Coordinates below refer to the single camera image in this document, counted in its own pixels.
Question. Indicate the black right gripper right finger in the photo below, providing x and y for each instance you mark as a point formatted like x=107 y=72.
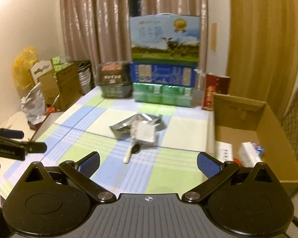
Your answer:
x=216 y=172

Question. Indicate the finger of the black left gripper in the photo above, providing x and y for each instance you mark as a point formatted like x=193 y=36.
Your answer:
x=12 y=134
x=34 y=147

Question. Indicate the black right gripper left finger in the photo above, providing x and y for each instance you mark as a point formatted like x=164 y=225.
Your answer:
x=78 y=175

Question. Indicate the red snack packet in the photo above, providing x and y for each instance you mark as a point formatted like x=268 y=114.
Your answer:
x=237 y=161

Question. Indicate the blue white clear box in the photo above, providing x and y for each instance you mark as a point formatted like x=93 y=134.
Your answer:
x=250 y=154

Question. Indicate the white plastic spoon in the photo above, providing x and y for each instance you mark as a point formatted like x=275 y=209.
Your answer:
x=127 y=156

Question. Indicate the silver green foil bag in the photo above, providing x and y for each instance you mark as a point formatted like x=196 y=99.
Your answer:
x=130 y=124

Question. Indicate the clear plastic packet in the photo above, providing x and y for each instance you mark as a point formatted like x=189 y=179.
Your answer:
x=143 y=132

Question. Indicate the white paper packet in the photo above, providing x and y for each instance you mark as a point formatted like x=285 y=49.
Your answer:
x=224 y=151

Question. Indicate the brown cardboard box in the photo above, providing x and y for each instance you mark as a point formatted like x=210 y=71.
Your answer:
x=236 y=120

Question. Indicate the yellow plastic bag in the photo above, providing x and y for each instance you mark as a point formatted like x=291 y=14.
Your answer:
x=22 y=64

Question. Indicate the checked tablecloth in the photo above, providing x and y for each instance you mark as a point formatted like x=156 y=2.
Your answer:
x=170 y=167

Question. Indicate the stacked cardboard boxes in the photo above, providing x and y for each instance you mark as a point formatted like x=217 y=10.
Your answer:
x=63 y=81

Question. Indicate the dark red gift box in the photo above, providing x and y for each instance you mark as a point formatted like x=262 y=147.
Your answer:
x=213 y=84

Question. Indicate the black noodle bowl package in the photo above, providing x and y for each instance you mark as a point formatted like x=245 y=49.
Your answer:
x=114 y=79

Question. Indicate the green drink carton pack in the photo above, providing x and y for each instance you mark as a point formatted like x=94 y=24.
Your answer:
x=163 y=94

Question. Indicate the blue milk carton box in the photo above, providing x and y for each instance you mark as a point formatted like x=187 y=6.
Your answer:
x=164 y=74

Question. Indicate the beige curtain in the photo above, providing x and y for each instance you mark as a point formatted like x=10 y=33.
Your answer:
x=98 y=30

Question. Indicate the cow picture milk carton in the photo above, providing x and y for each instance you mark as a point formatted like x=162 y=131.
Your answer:
x=165 y=37

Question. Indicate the yellow brown curtain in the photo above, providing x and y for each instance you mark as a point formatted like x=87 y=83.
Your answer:
x=263 y=51

